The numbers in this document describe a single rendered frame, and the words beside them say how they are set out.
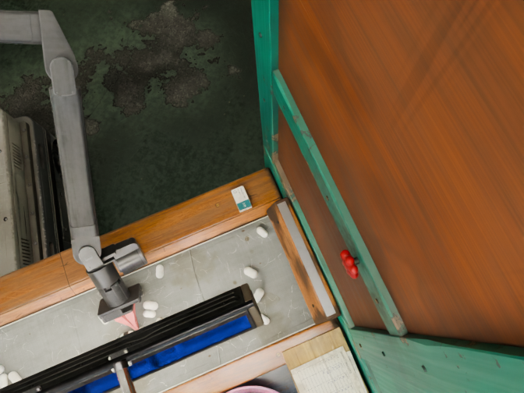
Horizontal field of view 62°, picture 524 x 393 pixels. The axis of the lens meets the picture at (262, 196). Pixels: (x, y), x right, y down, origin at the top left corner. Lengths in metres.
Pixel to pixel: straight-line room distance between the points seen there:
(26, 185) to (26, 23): 0.98
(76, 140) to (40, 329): 0.53
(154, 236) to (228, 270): 0.21
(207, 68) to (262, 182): 1.16
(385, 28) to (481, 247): 0.17
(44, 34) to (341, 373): 0.93
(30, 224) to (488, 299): 1.59
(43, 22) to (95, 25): 1.60
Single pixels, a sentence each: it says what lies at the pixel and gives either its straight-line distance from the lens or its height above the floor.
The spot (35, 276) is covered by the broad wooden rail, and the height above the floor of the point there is 0.76.
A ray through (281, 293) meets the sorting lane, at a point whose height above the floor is 0.74.
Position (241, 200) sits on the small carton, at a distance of 1.11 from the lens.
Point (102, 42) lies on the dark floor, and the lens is 2.44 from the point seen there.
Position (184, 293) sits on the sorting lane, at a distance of 1.14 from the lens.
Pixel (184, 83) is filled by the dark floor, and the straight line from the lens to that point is 2.20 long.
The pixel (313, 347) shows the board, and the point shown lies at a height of 0.78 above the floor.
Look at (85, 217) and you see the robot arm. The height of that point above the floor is 0.98.
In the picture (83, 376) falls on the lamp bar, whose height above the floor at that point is 1.11.
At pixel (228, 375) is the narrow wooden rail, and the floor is 0.76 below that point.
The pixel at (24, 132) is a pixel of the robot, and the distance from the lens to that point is 1.90.
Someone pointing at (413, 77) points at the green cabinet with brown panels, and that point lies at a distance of 0.32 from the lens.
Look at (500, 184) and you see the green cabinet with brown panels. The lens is 0.28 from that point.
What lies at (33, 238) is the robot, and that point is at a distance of 1.75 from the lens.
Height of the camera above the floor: 1.86
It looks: 74 degrees down
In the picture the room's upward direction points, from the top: 7 degrees counter-clockwise
